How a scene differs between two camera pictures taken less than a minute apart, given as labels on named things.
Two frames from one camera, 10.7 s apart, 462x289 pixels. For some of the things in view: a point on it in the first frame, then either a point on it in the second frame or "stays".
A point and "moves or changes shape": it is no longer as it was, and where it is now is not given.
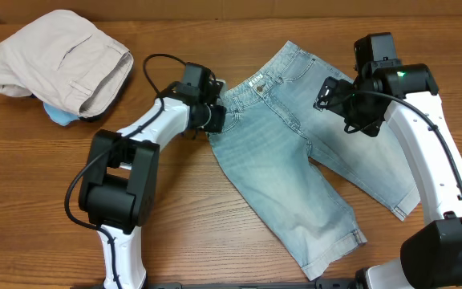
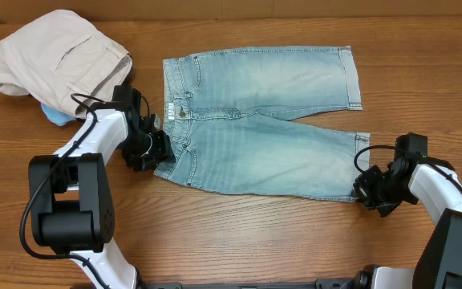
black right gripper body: [328, 93] → [368, 186]
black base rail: [351, 284] stays
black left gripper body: [218, 93] → [160, 148]
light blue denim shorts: [273, 127] moves or changes shape
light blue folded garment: [62, 117] stays
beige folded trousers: [64, 60] stays
